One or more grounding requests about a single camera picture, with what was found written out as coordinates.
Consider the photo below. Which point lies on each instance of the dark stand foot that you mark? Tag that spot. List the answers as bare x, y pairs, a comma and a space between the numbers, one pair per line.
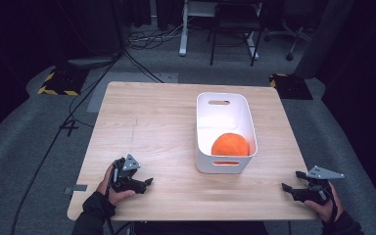
93, 61

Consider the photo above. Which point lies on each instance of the orange pumpkin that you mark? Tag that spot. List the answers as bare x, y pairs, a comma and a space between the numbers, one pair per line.
230, 145

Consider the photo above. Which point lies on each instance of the person's left hand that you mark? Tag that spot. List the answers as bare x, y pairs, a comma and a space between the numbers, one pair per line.
106, 189

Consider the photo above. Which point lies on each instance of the white desk frame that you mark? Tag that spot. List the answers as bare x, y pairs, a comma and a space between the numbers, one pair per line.
184, 36

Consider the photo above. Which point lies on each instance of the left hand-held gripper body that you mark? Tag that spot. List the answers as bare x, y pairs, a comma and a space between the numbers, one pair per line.
125, 178

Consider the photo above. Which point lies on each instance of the office chair wheeled base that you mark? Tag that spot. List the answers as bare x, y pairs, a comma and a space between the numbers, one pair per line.
290, 39

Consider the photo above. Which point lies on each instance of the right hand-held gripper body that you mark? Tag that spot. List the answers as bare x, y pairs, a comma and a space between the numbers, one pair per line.
319, 189

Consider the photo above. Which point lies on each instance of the person's right hand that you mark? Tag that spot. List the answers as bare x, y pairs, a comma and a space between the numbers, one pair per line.
328, 212

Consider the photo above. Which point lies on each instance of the grey tape strip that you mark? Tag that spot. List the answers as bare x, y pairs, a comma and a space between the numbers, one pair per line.
76, 188

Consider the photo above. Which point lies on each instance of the white plastic basket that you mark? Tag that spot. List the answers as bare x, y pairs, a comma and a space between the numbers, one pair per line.
209, 124

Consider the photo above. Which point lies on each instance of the black tape cross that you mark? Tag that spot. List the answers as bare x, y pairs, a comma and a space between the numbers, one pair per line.
69, 128

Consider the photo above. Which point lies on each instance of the hazard-striped black base plate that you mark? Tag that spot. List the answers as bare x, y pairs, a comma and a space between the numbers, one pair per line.
290, 86
63, 81

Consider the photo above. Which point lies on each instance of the black metal chair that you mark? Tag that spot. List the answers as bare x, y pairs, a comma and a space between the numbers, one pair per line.
235, 26

